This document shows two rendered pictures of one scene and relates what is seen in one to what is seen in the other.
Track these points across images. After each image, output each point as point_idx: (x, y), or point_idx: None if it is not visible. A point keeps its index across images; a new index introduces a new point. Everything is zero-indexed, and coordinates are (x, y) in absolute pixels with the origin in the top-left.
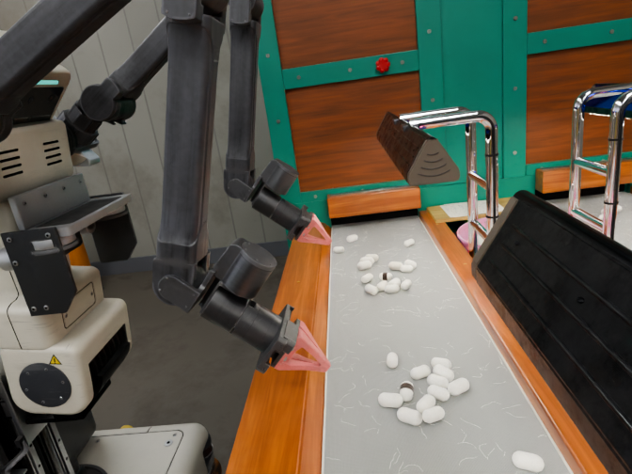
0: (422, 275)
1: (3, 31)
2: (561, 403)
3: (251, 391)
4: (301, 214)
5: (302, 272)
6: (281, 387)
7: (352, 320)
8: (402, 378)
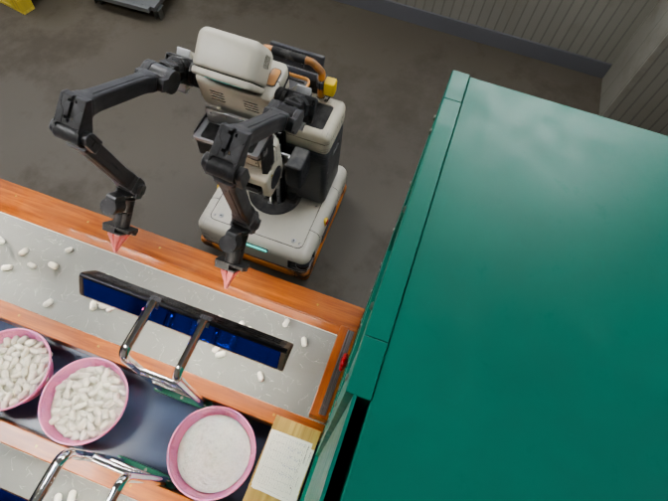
0: (204, 356)
1: (243, 45)
2: None
3: (142, 231)
4: (219, 259)
5: (250, 281)
6: (136, 241)
7: (180, 292)
8: None
